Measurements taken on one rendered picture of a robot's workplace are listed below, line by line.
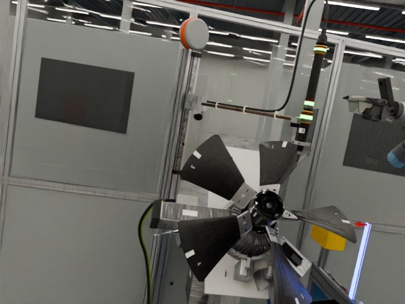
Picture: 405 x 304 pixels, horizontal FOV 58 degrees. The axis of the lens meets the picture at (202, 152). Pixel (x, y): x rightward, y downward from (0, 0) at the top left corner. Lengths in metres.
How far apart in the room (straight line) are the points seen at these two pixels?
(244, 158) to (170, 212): 0.52
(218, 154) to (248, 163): 0.37
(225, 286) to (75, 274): 1.03
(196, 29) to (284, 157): 0.78
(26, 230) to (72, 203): 0.28
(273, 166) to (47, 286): 1.45
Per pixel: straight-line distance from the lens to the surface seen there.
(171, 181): 1.90
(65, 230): 2.18
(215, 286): 1.51
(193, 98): 1.78
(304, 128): 1.40
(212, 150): 1.43
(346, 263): 2.54
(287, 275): 1.35
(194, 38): 1.87
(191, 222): 1.26
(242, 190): 1.41
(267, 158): 1.57
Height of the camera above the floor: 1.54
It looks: 7 degrees down
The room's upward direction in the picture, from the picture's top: 10 degrees clockwise
